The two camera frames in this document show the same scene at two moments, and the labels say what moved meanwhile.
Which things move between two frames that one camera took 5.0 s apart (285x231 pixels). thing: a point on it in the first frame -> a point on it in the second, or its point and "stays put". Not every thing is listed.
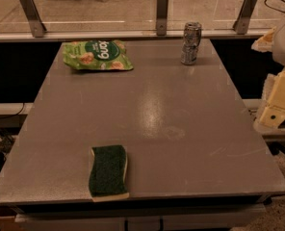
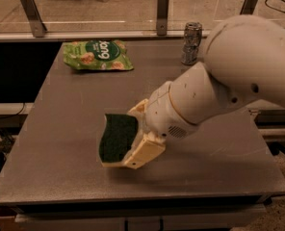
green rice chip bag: x=96 y=55 stays put
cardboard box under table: x=5 y=222 stays put
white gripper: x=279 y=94 -> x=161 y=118
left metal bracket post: x=32 y=13 stays put
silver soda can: x=191 y=42 stays put
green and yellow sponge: x=107 y=179 -> x=116 y=137
